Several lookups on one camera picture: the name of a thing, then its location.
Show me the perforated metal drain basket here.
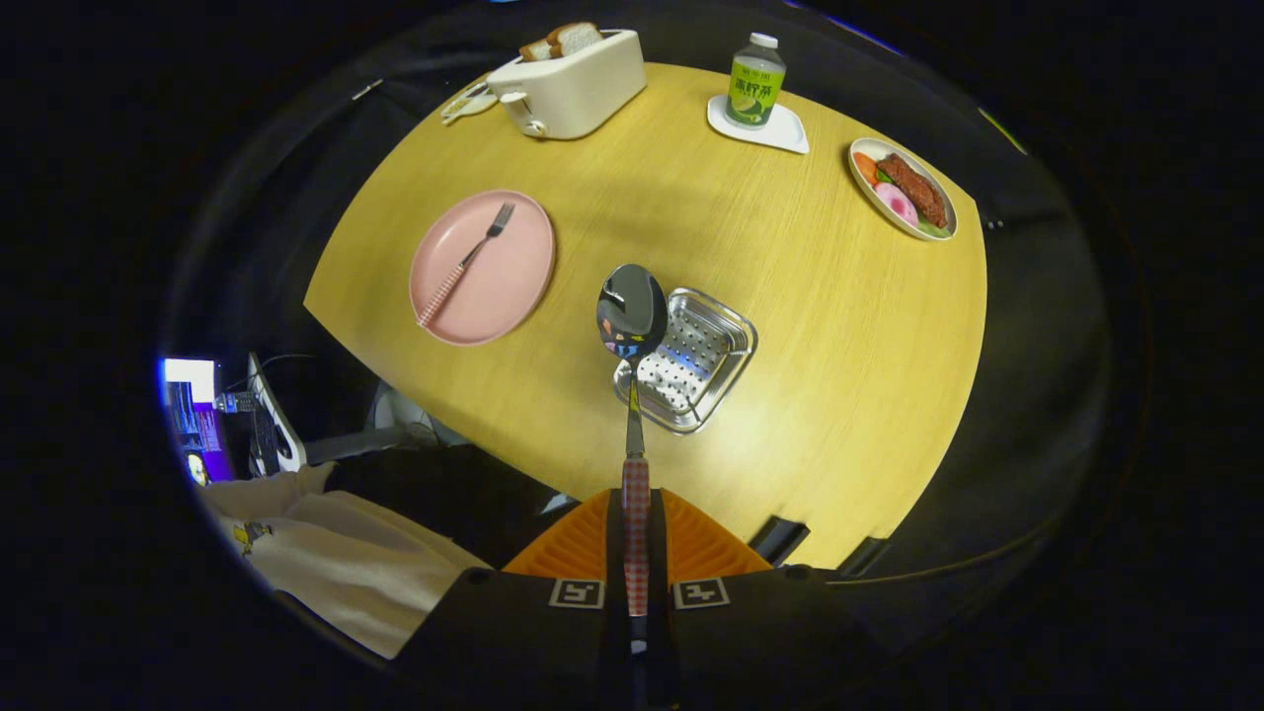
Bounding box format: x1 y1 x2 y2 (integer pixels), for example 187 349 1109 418
612 286 759 435

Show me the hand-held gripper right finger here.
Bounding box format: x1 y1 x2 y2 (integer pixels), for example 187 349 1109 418
647 487 890 711

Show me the white toaster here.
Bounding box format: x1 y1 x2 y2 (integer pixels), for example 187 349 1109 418
486 28 648 141

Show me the spoon with red checked handle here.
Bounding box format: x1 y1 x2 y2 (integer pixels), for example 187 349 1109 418
596 263 669 653

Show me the white divided condiment dish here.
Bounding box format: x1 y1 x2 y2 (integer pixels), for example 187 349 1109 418
440 81 500 125

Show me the fork with red checked handle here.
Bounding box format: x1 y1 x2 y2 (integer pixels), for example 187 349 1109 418
415 202 516 329

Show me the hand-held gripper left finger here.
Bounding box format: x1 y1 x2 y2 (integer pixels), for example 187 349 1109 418
395 487 633 711

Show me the plate of meat and vegetables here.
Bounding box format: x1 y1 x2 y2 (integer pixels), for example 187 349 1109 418
847 136 959 242

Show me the open laptop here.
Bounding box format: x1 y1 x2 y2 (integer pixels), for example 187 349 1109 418
161 353 307 487

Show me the white square coaster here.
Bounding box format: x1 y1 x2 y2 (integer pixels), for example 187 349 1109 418
706 94 811 155

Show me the pink round plate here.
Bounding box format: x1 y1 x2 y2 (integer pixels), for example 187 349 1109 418
409 190 557 347

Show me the green label drink bottle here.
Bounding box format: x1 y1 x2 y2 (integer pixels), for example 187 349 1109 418
727 33 787 129

